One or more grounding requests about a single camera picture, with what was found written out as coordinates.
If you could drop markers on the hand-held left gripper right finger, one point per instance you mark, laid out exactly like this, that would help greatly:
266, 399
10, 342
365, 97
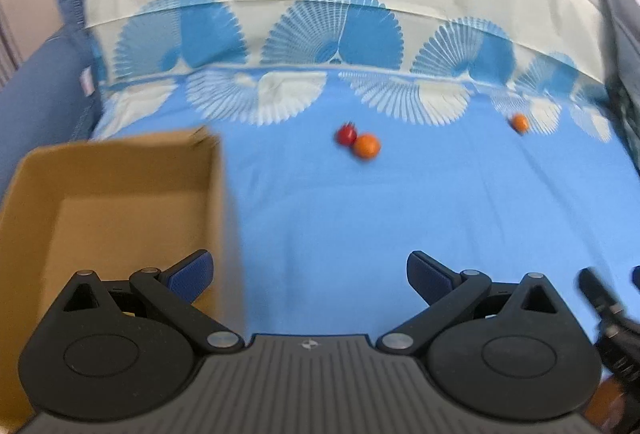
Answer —
428, 277

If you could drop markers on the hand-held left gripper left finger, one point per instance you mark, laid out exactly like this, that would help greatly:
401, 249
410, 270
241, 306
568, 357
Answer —
192, 272

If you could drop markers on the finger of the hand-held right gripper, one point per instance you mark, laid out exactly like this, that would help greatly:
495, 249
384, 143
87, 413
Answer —
636, 278
597, 291

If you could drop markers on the brown cardboard box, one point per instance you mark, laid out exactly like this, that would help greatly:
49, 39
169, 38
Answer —
115, 214

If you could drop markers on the orange tangerine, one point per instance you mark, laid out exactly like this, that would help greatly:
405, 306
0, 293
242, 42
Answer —
367, 145

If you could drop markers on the small orange kumquat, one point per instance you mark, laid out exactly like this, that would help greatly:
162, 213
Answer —
520, 122

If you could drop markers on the person's right hand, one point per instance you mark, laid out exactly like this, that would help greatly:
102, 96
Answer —
611, 406

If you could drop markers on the white fabric tag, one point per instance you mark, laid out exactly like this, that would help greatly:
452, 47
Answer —
88, 82

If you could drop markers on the blue fan-print bedsheet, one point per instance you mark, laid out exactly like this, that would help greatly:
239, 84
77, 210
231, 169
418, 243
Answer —
350, 64

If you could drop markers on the dark blue mattress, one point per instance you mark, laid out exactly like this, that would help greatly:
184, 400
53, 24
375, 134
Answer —
40, 79

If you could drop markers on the grey cloth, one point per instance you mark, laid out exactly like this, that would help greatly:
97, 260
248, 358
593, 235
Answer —
617, 24

